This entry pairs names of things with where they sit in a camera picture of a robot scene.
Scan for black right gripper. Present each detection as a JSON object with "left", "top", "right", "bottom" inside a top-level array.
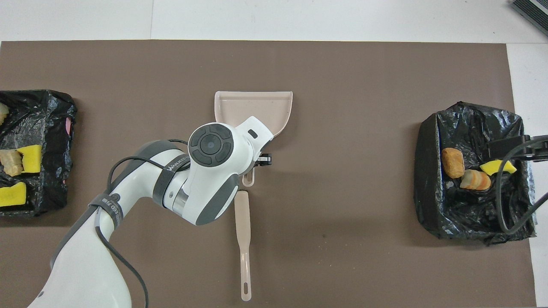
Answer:
[{"left": 488, "top": 134, "right": 548, "bottom": 163}]

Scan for yellow sponge piece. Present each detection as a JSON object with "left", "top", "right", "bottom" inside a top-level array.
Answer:
[
  {"left": 0, "top": 181, "right": 27, "bottom": 208},
  {"left": 479, "top": 159, "right": 518, "bottom": 176},
  {"left": 17, "top": 144, "right": 43, "bottom": 174}
]

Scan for brown toy bread roll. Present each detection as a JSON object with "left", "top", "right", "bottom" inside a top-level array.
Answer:
[{"left": 442, "top": 148, "right": 466, "bottom": 179}]

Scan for beige plastic dustpan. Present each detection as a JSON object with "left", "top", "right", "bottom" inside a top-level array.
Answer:
[{"left": 214, "top": 91, "right": 294, "bottom": 187}]

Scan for beige brush black bristles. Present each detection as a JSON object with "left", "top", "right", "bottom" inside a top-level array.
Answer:
[{"left": 234, "top": 190, "right": 253, "bottom": 302}]

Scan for black bagged pink bin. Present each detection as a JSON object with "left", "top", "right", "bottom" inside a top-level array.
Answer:
[{"left": 0, "top": 89, "right": 78, "bottom": 217}]

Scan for brown table mat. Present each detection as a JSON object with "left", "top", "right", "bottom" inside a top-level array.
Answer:
[{"left": 0, "top": 40, "right": 537, "bottom": 308}]

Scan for grey ridged device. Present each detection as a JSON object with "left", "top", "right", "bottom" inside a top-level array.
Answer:
[{"left": 509, "top": 0, "right": 548, "bottom": 37}]

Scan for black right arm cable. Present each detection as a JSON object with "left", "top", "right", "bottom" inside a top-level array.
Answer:
[{"left": 495, "top": 135, "right": 548, "bottom": 235}]

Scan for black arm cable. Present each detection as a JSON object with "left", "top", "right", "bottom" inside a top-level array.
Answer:
[
  {"left": 94, "top": 139, "right": 190, "bottom": 308},
  {"left": 495, "top": 135, "right": 548, "bottom": 235}
]

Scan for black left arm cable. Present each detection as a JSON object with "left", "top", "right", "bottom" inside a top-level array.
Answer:
[{"left": 94, "top": 139, "right": 190, "bottom": 308}]

